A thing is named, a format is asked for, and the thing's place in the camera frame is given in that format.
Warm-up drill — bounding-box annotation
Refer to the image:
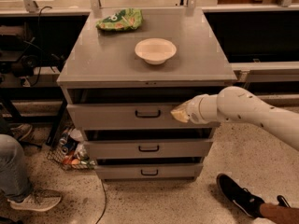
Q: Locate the grey top drawer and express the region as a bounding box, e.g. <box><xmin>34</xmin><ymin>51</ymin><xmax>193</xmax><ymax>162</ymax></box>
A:
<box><xmin>67</xmin><ymin>103</ymin><xmax>220</xmax><ymax>131</ymax></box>

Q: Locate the grey drawer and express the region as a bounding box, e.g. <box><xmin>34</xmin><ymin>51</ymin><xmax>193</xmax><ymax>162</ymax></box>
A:
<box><xmin>67</xmin><ymin>103</ymin><xmax>220</xmax><ymax>131</ymax></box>
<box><xmin>95</xmin><ymin>163</ymin><xmax>203</xmax><ymax>180</ymax></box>
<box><xmin>84</xmin><ymin>139</ymin><xmax>213</xmax><ymax>160</ymax></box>

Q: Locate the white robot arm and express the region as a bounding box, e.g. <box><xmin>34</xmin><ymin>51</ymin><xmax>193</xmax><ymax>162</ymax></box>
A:
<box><xmin>171</xmin><ymin>86</ymin><xmax>299</xmax><ymax>150</ymax></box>

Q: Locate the grey middle drawer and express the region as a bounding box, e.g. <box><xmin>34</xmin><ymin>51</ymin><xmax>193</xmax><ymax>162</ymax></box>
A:
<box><xmin>84</xmin><ymin>139</ymin><xmax>213</xmax><ymax>160</ymax></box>

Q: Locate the grey bottom drawer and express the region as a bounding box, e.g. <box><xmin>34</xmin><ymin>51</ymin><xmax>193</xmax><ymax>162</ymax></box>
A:
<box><xmin>95</xmin><ymin>163</ymin><xmax>203</xmax><ymax>180</ymax></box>

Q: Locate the grey drawer cabinet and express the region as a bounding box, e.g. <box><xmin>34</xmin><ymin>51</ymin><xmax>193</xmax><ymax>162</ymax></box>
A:
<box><xmin>56</xmin><ymin>7</ymin><xmax>239</xmax><ymax>181</ymax></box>

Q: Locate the white bowl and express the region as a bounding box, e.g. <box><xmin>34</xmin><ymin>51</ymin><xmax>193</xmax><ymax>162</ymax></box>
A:
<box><xmin>135</xmin><ymin>38</ymin><xmax>177</xmax><ymax>65</ymax></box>

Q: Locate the green chip bag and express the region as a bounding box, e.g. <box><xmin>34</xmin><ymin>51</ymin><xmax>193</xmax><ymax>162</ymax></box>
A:
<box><xmin>96</xmin><ymin>8</ymin><xmax>143</xmax><ymax>32</ymax></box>

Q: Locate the black sneaker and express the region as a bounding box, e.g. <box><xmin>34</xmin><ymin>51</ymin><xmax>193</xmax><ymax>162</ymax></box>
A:
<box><xmin>217</xmin><ymin>174</ymin><xmax>264</xmax><ymax>217</ymax></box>

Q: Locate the bare lower leg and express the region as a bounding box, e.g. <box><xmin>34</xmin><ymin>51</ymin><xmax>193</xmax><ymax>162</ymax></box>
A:
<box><xmin>260</xmin><ymin>203</ymin><xmax>299</xmax><ymax>224</ymax></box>

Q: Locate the white sneaker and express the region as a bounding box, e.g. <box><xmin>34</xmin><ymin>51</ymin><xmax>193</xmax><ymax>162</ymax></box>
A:
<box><xmin>10</xmin><ymin>123</ymin><xmax>33</xmax><ymax>141</ymax></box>
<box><xmin>9</xmin><ymin>189</ymin><xmax>62</xmax><ymax>212</ymax></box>

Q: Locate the dark machinery on shelf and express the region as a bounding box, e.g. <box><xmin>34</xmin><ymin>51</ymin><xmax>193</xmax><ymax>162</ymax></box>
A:
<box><xmin>0</xmin><ymin>6</ymin><xmax>66</xmax><ymax>89</ymax></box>

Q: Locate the black floor cable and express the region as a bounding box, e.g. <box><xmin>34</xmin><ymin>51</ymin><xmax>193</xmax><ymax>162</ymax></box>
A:
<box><xmin>94</xmin><ymin>178</ymin><xmax>108</xmax><ymax>224</ymax></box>

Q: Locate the wire basket with cans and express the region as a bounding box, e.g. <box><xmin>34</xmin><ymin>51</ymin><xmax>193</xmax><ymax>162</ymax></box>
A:
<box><xmin>47</xmin><ymin>126</ymin><xmax>95</xmax><ymax>171</ymax></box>

